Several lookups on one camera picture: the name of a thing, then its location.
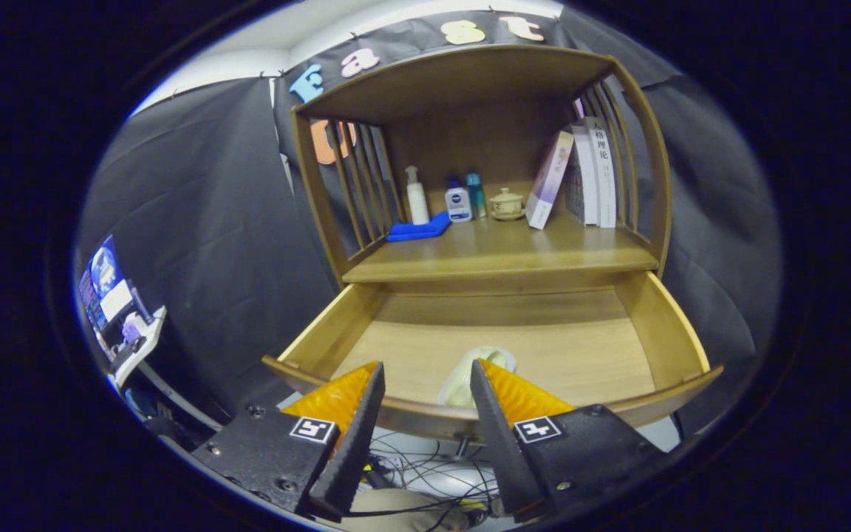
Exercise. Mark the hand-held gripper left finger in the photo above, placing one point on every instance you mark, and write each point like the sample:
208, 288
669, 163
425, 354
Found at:
355, 443

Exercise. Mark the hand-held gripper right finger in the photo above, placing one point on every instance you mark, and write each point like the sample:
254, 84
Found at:
499, 443

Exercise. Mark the pale green ceramic holder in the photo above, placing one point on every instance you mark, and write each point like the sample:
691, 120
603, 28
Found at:
462, 384

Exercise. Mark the wooden drawer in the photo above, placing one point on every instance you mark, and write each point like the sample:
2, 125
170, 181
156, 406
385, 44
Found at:
566, 347

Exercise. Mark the wooden countertop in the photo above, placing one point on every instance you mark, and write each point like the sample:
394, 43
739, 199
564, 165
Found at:
499, 247

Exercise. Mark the wooden cabinet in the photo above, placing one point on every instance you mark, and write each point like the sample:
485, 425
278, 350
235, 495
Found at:
470, 140

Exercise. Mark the folded blue cloth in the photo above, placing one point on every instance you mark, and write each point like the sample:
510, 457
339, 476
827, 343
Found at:
418, 229

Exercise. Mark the white desk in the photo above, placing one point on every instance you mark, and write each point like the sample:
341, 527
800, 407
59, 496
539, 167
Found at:
151, 332

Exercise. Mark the beige lidded ceramic jar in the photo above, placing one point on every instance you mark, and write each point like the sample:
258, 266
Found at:
507, 205

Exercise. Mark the white bottle with blue cap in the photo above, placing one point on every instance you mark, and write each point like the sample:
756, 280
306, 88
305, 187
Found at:
459, 205

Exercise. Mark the slim teal bottle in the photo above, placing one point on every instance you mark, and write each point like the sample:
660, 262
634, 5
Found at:
476, 196

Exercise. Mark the white pump bottle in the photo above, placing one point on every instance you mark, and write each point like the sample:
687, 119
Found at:
417, 201

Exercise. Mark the small purple box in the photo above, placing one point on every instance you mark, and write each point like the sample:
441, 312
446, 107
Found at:
132, 327

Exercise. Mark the purple and white book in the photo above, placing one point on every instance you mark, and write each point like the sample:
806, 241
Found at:
549, 181

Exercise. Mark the black backdrop cloth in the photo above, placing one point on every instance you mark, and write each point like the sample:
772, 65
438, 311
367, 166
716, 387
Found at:
189, 222

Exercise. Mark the white book with printed spine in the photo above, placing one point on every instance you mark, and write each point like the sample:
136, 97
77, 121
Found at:
604, 174

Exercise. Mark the computer monitor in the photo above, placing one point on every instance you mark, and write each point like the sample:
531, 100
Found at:
104, 284

